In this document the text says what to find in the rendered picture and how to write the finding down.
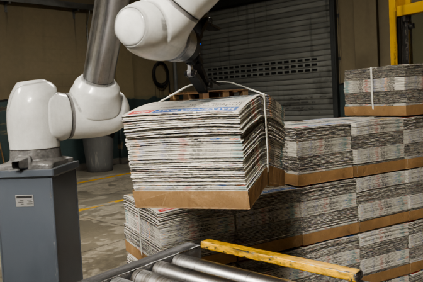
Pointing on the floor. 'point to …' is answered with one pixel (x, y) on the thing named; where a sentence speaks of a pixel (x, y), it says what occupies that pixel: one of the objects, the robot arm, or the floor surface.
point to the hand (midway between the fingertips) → (213, 55)
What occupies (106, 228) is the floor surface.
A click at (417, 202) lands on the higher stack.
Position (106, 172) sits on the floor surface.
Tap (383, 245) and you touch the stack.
